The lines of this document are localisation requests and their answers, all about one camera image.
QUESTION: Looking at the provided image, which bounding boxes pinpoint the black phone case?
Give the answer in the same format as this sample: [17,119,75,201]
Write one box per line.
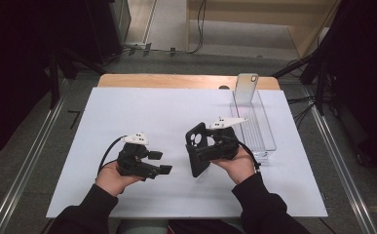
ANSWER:
[184,121,211,178]

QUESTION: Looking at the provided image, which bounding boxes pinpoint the black floor cables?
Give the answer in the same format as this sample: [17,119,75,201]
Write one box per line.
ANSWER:
[286,94,318,130]

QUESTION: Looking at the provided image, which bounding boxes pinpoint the clear plastic rack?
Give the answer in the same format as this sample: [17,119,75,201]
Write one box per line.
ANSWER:
[229,90,278,161]

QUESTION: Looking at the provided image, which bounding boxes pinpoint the black cabinet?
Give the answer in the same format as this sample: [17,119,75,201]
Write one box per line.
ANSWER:
[85,0,132,64]

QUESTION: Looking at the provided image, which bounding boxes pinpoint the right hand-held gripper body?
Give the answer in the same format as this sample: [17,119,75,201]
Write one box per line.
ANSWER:
[204,115,248,162]

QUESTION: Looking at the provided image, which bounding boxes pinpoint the wooden table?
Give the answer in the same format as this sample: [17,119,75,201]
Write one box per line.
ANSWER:
[96,73,282,92]

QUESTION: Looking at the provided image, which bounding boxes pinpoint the person's right hand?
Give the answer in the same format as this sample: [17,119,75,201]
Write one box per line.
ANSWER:
[209,145,257,186]

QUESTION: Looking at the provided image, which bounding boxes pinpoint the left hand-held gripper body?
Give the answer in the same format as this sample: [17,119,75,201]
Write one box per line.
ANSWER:
[115,132,162,180]

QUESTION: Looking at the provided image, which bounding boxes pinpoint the white table board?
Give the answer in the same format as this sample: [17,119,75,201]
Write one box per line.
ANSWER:
[45,86,328,219]

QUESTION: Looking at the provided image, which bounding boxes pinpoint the clear phone case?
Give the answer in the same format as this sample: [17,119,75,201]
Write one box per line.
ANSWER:
[234,72,260,106]

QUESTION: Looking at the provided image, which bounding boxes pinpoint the hanging black cables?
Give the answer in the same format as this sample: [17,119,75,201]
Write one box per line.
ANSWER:
[189,0,208,55]

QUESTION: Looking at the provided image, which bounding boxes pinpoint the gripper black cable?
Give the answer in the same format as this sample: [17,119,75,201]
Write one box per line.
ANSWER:
[96,135,128,177]
[237,139,262,173]

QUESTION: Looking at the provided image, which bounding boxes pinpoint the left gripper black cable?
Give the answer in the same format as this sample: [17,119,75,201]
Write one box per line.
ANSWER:
[96,135,128,177]

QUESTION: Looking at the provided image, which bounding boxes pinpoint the black metal stand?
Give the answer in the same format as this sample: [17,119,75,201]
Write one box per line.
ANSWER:
[46,48,80,110]
[271,48,327,117]

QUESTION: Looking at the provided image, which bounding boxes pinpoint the person's left hand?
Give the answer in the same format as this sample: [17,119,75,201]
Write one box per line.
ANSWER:
[94,161,145,198]

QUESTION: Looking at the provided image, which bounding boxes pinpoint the metal floor rail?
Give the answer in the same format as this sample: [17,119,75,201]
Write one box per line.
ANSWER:
[306,97,377,234]
[0,77,71,234]

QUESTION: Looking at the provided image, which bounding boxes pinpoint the light wooden shelf unit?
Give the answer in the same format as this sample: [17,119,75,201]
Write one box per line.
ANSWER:
[185,0,342,60]

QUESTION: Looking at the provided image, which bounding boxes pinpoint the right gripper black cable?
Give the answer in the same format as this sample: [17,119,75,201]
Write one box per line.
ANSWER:
[237,139,262,173]

